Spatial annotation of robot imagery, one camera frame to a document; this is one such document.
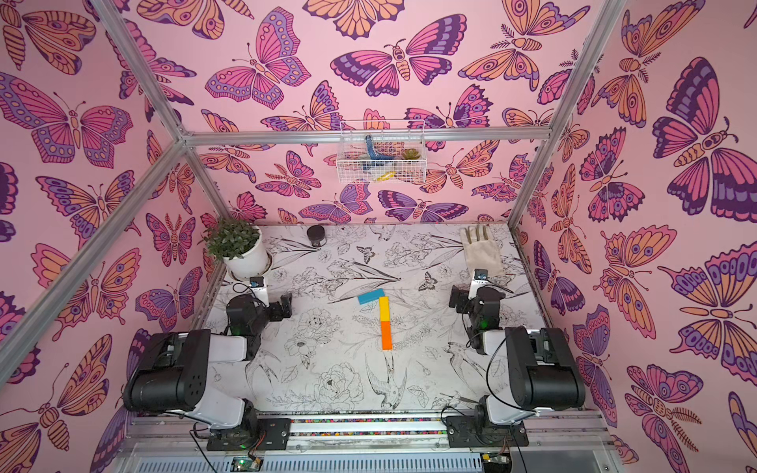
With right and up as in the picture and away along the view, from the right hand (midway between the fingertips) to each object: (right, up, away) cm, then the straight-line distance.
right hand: (472, 286), depth 94 cm
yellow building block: (-28, -8, +3) cm, 29 cm away
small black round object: (-54, +18, +19) cm, 60 cm away
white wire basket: (-29, +44, +1) cm, 52 cm away
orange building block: (-27, -15, -2) cm, 32 cm away
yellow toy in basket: (-28, +33, -7) cm, 44 cm away
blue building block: (-33, -4, +6) cm, 34 cm away
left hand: (-62, -2, +1) cm, 62 cm away
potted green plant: (-74, +14, -2) cm, 75 cm away
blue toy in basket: (-31, +40, -1) cm, 51 cm away
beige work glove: (+9, +11, +18) cm, 23 cm away
